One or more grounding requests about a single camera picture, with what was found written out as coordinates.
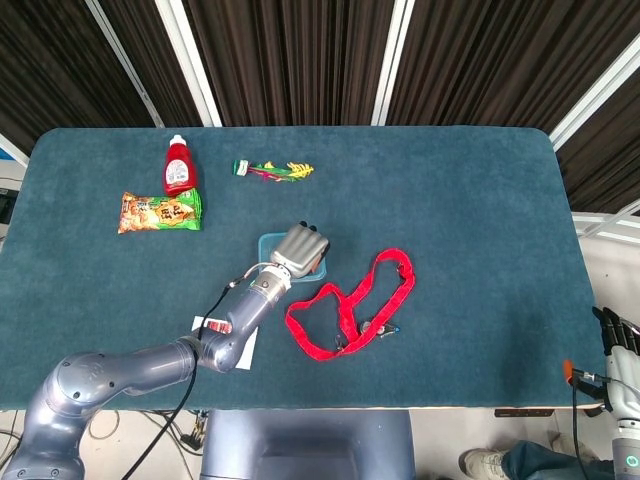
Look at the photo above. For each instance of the blue jeans leg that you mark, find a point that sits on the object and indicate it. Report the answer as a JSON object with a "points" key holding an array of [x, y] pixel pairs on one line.
{"points": [[540, 462]]}

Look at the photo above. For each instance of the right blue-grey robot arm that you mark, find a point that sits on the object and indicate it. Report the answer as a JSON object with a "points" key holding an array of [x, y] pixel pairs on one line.
{"points": [[627, 450]]}

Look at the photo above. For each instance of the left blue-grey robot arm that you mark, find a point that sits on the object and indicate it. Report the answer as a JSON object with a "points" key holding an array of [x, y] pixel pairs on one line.
{"points": [[125, 370]]}

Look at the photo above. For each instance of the blue plastic lid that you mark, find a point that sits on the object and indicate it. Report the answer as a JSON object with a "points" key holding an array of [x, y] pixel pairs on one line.
{"points": [[267, 247]]}

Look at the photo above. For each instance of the red ketchup bottle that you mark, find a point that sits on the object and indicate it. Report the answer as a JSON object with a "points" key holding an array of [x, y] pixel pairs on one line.
{"points": [[180, 170]]}

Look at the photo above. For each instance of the white metal frame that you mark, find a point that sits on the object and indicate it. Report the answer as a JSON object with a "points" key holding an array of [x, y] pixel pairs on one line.
{"points": [[605, 222]]}

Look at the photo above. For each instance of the teal table cloth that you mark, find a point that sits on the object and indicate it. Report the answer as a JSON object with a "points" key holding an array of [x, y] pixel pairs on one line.
{"points": [[450, 225]]}

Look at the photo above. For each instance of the blue-grey robot torso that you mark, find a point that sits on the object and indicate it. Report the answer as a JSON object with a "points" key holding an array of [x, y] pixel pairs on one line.
{"points": [[300, 440]]}

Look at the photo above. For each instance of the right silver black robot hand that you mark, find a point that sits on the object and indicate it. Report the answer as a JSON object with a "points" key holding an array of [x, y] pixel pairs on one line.
{"points": [[625, 380]]}

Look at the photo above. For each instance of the beige shoe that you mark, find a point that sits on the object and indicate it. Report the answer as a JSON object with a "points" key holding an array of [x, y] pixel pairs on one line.
{"points": [[482, 465]]}

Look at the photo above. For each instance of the white wall pillar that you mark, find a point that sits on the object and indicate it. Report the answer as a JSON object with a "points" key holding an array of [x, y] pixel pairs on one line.
{"points": [[392, 65], [595, 95], [190, 65]]}

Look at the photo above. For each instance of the thin white grey post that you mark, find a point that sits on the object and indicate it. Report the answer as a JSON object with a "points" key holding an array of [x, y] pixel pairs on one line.
{"points": [[125, 65]]}

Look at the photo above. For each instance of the dark brown pleated curtain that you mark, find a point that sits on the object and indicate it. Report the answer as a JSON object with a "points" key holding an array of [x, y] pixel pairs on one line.
{"points": [[300, 60]]}

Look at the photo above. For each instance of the white card with red print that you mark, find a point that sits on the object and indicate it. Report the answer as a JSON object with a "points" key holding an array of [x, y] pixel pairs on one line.
{"points": [[250, 350]]}

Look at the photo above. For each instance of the black table control panel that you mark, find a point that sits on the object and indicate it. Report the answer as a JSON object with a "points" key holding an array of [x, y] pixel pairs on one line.
{"points": [[525, 413]]}

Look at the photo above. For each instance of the colourful plastic picks bundle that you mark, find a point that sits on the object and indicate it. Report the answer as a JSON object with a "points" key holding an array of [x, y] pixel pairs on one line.
{"points": [[241, 167]]}

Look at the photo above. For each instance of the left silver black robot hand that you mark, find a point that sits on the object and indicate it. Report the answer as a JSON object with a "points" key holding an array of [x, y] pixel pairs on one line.
{"points": [[300, 250]]}

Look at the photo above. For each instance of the green orange snack bag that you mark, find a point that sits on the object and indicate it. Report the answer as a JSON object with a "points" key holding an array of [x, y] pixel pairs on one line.
{"points": [[160, 215]]}

